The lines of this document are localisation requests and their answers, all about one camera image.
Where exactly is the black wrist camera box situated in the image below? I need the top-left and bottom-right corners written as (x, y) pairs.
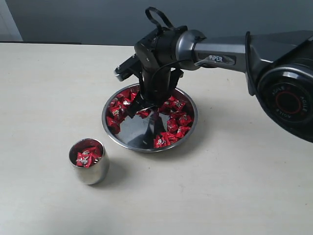
top-left (114, 54), bottom-right (142, 81)

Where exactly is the red candy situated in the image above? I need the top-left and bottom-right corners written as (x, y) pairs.
top-left (106, 116), bottom-right (120, 134)
top-left (154, 132), bottom-right (179, 148)
top-left (84, 146), bottom-right (102, 158)
top-left (76, 152), bottom-right (95, 168)
top-left (177, 114), bottom-right (193, 126)

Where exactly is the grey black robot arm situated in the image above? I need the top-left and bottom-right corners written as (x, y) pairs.
top-left (127, 27), bottom-right (313, 142)

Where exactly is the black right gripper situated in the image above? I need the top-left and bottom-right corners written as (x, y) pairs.
top-left (127, 67), bottom-right (183, 118)

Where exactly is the black cable loop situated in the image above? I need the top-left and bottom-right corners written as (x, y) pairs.
top-left (145, 6), bottom-right (176, 30)

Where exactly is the round steel plate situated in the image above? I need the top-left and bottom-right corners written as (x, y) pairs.
top-left (102, 83), bottom-right (198, 153)

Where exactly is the steel cup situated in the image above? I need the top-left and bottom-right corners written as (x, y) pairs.
top-left (68, 138), bottom-right (110, 185)

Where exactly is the red wrapped candy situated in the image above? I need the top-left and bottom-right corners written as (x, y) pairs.
top-left (106, 116), bottom-right (120, 134)
top-left (154, 132), bottom-right (179, 148)
top-left (177, 114), bottom-right (193, 126)

